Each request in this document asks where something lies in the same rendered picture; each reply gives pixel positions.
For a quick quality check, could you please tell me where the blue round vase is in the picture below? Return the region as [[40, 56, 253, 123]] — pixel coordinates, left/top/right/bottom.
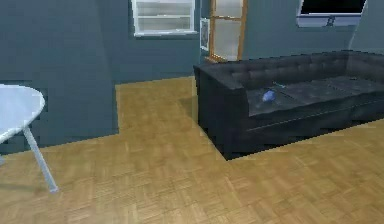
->
[[261, 89, 277, 103]]

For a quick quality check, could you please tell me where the white round table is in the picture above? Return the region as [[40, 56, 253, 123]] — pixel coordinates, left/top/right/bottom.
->
[[0, 83, 60, 194]]

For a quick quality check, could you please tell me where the black tufted sofa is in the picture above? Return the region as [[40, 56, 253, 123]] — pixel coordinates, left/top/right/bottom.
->
[[193, 50, 384, 162]]

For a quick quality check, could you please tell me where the wooden framed glass door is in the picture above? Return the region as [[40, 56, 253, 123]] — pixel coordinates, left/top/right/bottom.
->
[[205, 0, 249, 64]]

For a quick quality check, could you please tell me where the white framed window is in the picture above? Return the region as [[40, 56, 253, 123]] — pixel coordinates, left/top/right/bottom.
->
[[131, 0, 198, 37]]

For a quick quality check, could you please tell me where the dark window with white sill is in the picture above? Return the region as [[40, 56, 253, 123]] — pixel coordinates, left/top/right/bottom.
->
[[295, 0, 368, 28]]

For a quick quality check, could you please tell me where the small framed wall picture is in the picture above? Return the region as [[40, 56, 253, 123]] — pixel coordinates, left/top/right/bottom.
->
[[199, 17, 211, 52]]

